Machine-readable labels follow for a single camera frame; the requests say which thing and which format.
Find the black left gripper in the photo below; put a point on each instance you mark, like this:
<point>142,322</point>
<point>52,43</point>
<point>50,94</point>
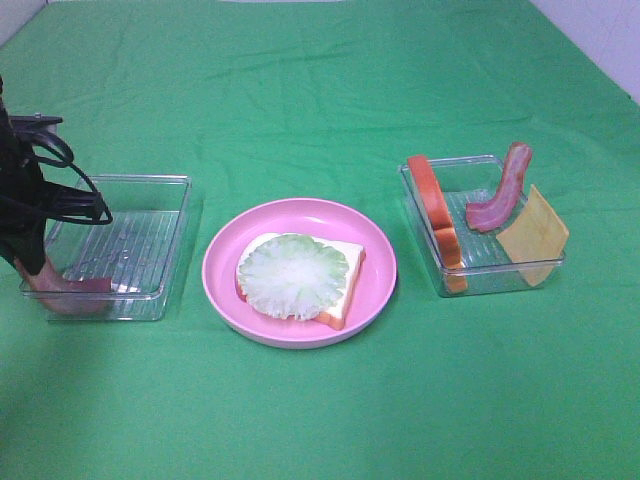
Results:
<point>28,200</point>

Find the pink bacon strip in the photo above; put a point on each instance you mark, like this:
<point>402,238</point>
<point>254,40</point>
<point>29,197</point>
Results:
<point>63,296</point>
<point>487,216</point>

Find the green lettuce leaf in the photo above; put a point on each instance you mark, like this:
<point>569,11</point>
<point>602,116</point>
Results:
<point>292,275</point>

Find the white bread slice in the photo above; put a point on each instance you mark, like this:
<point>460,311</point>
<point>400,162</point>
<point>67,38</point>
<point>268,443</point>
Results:
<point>438,224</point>
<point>335,317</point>

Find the clear left plastic tray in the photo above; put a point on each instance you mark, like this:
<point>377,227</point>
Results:
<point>139,250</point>

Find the clear plastic tray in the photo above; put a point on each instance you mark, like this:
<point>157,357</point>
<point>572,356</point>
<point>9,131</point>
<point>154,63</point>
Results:
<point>486,266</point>
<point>139,250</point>

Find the green tablecloth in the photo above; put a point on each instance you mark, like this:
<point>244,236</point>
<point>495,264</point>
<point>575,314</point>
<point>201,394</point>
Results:
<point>257,102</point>

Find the pink round plate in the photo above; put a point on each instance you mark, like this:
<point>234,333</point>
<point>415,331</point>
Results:
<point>318,217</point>

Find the clear right plastic tray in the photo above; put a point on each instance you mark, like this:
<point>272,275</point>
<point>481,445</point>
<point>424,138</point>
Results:
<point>486,266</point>

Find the yellow cheese slice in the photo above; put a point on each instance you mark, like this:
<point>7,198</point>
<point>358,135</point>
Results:
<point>537,235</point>

